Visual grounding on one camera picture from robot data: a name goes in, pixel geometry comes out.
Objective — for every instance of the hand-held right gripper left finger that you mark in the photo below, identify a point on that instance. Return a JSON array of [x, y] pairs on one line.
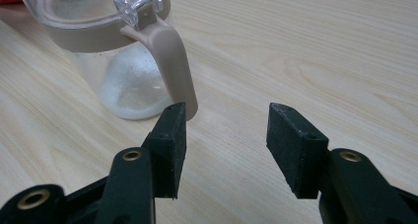
[[167, 151]]

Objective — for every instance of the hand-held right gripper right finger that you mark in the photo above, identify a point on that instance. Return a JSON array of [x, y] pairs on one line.
[[295, 151]]

